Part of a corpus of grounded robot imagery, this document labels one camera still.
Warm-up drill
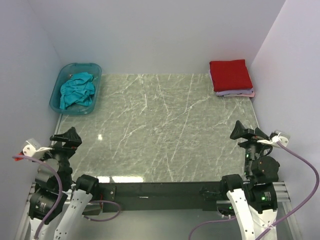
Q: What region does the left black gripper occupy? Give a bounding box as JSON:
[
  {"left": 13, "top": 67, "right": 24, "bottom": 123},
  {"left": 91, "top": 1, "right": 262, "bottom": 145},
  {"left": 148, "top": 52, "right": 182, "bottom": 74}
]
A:
[{"left": 34, "top": 126, "right": 81, "bottom": 187}]

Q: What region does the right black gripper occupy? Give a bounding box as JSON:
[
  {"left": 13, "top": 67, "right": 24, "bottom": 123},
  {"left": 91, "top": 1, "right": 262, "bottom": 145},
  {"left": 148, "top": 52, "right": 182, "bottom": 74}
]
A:
[{"left": 229, "top": 119, "right": 275, "bottom": 177}]

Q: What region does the red t-shirt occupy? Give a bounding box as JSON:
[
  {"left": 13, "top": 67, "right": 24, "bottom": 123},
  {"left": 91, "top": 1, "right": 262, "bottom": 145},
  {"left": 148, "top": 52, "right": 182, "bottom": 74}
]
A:
[{"left": 209, "top": 59, "right": 253, "bottom": 92}]

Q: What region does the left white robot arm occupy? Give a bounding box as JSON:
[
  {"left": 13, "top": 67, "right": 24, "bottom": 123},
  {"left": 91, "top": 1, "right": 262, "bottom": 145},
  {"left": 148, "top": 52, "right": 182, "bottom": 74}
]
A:
[{"left": 22, "top": 127, "right": 100, "bottom": 240}]

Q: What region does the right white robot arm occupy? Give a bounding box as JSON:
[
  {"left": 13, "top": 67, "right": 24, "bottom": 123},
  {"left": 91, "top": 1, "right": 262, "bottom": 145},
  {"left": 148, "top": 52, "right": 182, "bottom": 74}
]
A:
[{"left": 219, "top": 120, "right": 280, "bottom": 240}]

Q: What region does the folded pink t-shirt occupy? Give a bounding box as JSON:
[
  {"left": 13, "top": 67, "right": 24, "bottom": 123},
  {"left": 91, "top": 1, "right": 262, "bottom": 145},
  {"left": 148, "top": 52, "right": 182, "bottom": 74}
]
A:
[{"left": 224, "top": 91, "right": 255, "bottom": 98}]

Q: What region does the folded lilac t-shirt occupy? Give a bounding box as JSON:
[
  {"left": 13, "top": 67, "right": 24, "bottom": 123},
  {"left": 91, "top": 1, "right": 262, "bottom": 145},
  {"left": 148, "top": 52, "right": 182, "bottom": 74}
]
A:
[{"left": 208, "top": 69, "right": 254, "bottom": 97}]

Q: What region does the teal crumpled t-shirt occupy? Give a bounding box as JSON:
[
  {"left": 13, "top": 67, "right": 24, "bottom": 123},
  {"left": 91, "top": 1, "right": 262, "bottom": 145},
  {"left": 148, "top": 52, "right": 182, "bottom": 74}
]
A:
[{"left": 59, "top": 72, "right": 96, "bottom": 110}]

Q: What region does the teal plastic basket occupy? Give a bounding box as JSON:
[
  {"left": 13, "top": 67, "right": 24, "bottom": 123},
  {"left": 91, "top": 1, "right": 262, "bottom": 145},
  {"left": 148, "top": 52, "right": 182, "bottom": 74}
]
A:
[{"left": 49, "top": 63, "right": 102, "bottom": 115}]

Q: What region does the black base beam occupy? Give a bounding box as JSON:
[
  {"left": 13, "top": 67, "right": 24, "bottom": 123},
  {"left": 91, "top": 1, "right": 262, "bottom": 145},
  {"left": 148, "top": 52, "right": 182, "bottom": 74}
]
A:
[{"left": 92, "top": 181, "right": 231, "bottom": 211}]

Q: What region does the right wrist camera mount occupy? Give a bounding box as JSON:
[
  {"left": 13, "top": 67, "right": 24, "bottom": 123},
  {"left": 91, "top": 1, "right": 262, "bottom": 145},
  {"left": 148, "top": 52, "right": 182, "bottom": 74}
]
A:
[{"left": 257, "top": 130, "right": 291, "bottom": 148}]

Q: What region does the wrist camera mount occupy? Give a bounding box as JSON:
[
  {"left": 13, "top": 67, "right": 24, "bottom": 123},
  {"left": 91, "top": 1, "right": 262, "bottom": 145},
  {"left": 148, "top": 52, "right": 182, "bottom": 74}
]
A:
[
  {"left": 257, "top": 130, "right": 291, "bottom": 148},
  {"left": 22, "top": 138, "right": 53, "bottom": 160}
]

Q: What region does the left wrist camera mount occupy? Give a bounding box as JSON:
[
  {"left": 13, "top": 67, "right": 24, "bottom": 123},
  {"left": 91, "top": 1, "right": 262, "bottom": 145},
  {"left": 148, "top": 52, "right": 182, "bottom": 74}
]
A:
[{"left": 22, "top": 138, "right": 53, "bottom": 160}]

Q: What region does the aluminium frame rail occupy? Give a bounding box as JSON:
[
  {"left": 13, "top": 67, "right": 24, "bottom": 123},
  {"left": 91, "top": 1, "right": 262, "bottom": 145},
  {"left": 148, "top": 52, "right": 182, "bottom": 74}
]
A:
[{"left": 273, "top": 181, "right": 291, "bottom": 203}]

